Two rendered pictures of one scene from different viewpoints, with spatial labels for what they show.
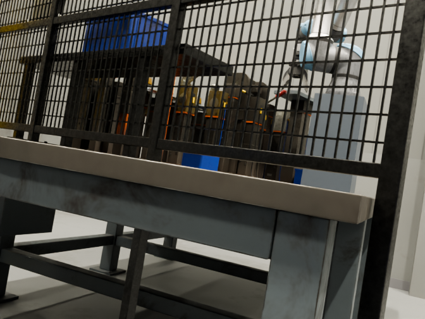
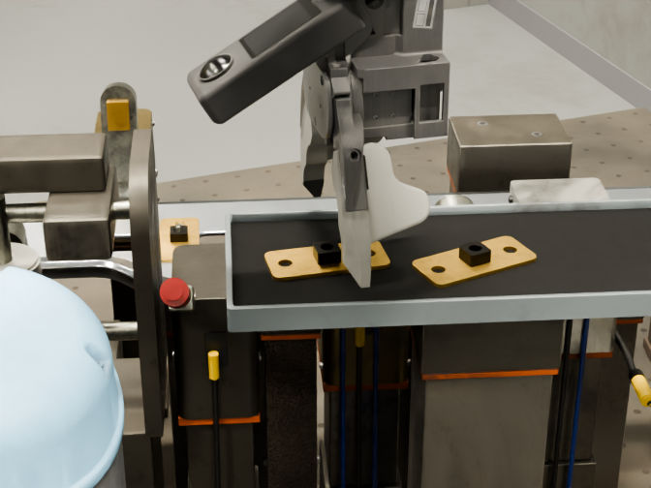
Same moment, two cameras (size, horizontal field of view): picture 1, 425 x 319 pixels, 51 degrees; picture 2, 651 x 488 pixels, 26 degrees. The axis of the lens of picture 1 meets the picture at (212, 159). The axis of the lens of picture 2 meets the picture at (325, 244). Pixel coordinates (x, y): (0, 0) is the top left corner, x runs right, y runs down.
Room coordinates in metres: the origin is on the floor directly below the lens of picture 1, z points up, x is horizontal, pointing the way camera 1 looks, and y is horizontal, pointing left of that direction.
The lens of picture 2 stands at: (1.65, -0.97, 1.65)
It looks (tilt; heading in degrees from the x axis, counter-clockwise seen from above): 29 degrees down; 47
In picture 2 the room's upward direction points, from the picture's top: straight up
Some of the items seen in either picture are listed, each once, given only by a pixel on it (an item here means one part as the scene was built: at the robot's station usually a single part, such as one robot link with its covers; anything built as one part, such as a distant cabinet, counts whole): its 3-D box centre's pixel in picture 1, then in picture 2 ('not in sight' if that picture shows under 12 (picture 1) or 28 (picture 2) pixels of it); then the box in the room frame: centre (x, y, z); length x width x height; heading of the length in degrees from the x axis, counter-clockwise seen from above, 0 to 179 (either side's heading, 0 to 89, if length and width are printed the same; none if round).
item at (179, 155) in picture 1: (184, 126); not in sight; (1.90, 0.14, 0.87); 0.10 x 0.07 x 0.35; 51
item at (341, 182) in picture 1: (334, 145); not in sight; (1.89, -0.51, 0.90); 0.20 x 0.20 x 0.40; 67
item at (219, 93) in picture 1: (214, 132); not in sight; (2.02, 0.01, 0.88); 0.11 x 0.07 x 0.37; 51
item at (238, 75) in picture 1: (241, 126); (59, 417); (2.16, -0.11, 0.95); 0.18 x 0.13 x 0.49; 141
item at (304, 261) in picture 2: not in sight; (326, 254); (2.25, -0.35, 1.17); 0.08 x 0.04 x 0.01; 150
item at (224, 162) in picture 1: (226, 129); not in sight; (2.06, -0.04, 0.91); 0.07 x 0.05 x 0.42; 51
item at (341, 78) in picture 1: (343, 88); not in sight; (1.89, -0.51, 1.15); 0.15 x 0.15 x 0.10
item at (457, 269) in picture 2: not in sight; (475, 256); (2.32, -0.42, 1.17); 0.08 x 0.04 x 0.01; 165
